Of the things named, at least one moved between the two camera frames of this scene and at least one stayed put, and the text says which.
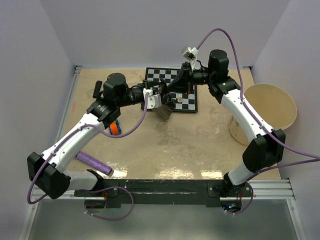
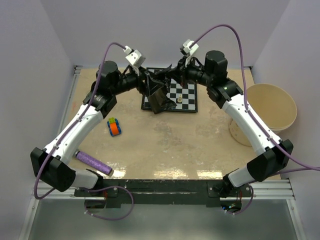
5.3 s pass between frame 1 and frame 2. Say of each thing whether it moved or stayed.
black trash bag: moved
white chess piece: stayed
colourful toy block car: stayed
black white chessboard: stayed
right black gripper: moved
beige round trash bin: stayed
